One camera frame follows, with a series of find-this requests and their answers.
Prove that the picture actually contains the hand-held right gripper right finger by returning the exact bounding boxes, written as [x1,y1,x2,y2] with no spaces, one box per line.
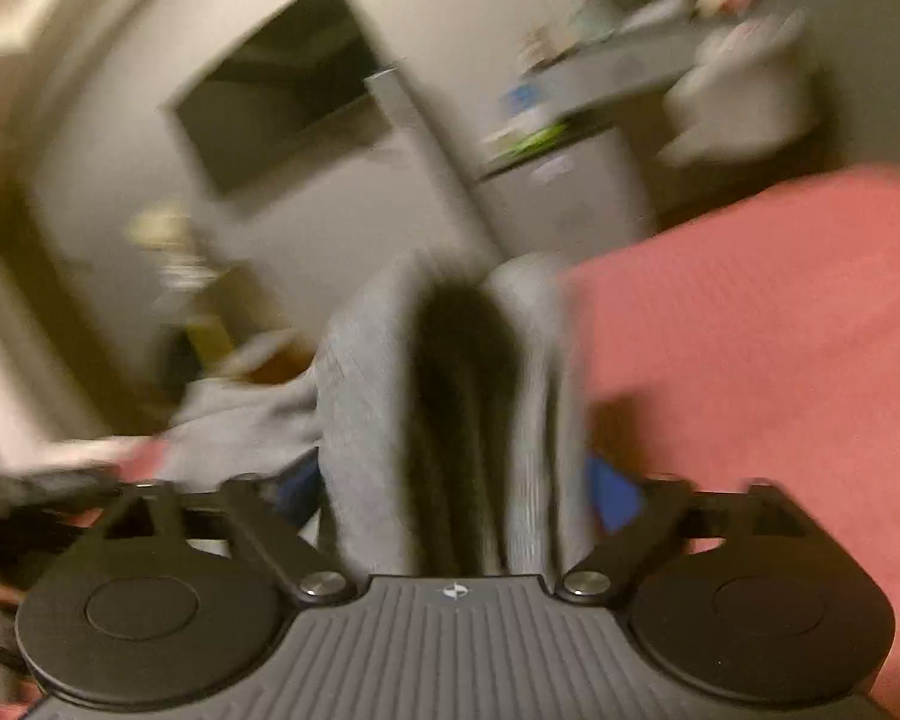
[555,456,812,605]

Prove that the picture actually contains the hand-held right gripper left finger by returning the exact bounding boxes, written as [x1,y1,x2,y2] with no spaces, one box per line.
[103,465,357,607]

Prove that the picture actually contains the grey pants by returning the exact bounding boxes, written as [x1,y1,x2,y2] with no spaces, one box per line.
[166,247,595,580]

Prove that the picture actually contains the pink blanket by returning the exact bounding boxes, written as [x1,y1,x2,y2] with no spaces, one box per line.
[0,169,900,720]

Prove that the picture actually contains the white refrigerator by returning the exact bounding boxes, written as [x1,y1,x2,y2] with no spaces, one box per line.
[364,66,650,267]

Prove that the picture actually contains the green packet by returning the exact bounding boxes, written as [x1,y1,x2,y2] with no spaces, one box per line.
[486,124,571,160]

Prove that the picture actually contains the blue box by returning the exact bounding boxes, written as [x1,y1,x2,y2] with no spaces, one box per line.
[502,86,550,122]

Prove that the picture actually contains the white hanging cloth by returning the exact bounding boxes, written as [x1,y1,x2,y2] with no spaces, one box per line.
[656,15,818,166]

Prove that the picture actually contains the grey shelf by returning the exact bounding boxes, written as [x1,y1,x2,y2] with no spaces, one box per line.
[525,7,811,121]

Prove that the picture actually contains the black wall television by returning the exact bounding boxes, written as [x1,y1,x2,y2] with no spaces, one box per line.
[166,0,391,196]

